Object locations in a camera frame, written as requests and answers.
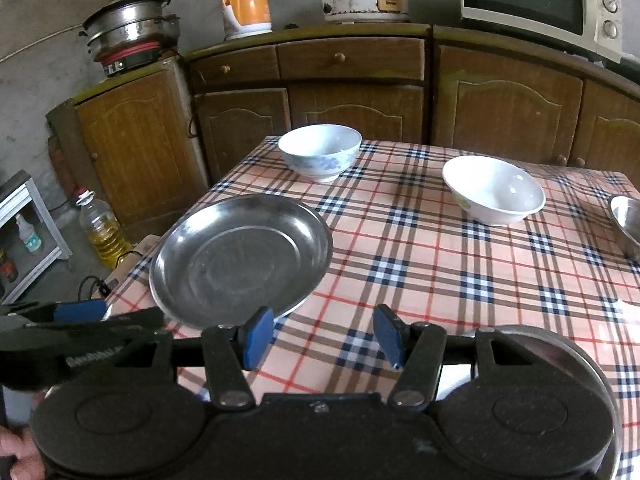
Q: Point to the long wooden sideboard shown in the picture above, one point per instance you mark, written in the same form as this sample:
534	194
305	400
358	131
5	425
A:
431	85

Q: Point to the plaid tablecloth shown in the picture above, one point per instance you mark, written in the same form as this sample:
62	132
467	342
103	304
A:
425	260

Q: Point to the small wooden drawer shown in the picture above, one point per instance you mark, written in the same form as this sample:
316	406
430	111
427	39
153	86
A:
250	65

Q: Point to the large stainless steel plate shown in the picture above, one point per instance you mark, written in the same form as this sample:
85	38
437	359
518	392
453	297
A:
555	340

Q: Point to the person's left hand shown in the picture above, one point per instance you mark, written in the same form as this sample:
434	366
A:
12	452

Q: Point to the white ceramic bowl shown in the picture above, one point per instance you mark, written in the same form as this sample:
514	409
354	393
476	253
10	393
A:
500	190

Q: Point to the dark jar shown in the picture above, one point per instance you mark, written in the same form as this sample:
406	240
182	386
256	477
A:
7	267

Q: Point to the wooden side cabinet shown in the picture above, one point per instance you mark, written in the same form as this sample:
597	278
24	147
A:
135	150

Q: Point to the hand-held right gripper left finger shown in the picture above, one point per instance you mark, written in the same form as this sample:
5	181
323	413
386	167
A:
257	337

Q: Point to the small steel pot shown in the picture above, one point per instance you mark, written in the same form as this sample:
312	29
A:
172	27

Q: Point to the stainless steel bowl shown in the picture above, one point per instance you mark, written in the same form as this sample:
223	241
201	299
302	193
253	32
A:
627	222

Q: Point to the blue patterned white bowl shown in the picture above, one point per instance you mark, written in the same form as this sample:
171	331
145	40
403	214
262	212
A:
320	152

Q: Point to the wide wooden drawer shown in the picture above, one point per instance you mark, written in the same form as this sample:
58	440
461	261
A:
375	57

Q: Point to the red black induction cooker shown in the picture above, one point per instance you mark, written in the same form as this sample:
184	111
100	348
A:
127	60

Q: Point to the arched wooden cabinet door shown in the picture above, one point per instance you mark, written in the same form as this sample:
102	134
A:
505	105
240	130
615	125
360	110

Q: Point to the orange electric kettle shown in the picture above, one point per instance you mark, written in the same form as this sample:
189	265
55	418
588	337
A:
247	7

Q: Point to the steel steamer pot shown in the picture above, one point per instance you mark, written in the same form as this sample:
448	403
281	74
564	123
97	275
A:
125	22

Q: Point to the cooking oil bottle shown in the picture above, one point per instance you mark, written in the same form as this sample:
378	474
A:
102	235

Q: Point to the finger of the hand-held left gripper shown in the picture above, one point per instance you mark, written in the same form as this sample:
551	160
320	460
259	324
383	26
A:
80	311
140	319

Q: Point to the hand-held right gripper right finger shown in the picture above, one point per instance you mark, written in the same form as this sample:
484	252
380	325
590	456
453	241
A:
390	337

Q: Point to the white plastic bottle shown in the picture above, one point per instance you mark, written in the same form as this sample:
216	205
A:
31	240

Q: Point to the cardboard box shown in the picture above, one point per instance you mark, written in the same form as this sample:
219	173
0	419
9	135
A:
142	250

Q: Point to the white metal shelf rack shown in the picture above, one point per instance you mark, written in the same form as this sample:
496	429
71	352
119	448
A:
15	197

